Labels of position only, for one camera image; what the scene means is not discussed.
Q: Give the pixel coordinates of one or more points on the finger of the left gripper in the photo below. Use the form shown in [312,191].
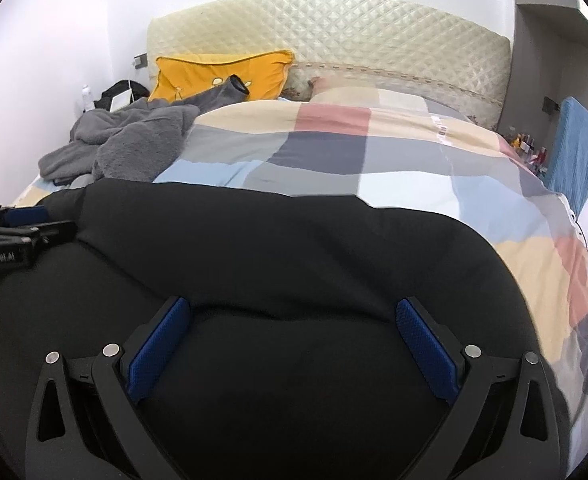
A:
[49,233]
[16,217]

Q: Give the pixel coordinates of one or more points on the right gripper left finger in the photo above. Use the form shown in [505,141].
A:
[83,422]

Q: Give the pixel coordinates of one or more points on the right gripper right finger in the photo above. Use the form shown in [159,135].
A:
[501,422]

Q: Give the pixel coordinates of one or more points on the black puffer jacket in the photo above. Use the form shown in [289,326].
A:
[292,366]

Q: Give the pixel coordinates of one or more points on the white bottle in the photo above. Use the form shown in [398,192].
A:
[87,98]

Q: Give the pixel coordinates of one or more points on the grey fleece garment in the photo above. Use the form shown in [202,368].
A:
[137,142]

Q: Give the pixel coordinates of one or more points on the black bag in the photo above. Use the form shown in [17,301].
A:
[121,94]

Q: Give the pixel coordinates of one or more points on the blue towel on chair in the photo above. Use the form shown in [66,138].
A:
[567,171]

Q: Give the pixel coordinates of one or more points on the bottles on side table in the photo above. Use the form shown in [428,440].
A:
[533,157]

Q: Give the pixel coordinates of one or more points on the yellow pillow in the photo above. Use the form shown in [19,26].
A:
[180,76]

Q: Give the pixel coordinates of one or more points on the colourful patchwork duvet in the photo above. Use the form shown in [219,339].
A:
[389,157]

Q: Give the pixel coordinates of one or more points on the grey wardrobe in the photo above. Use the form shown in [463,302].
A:
[549,64]

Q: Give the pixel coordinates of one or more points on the cream quilted headboard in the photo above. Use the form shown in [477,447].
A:
[413,48]

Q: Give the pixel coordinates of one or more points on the wall socket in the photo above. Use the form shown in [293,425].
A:
[140,61]

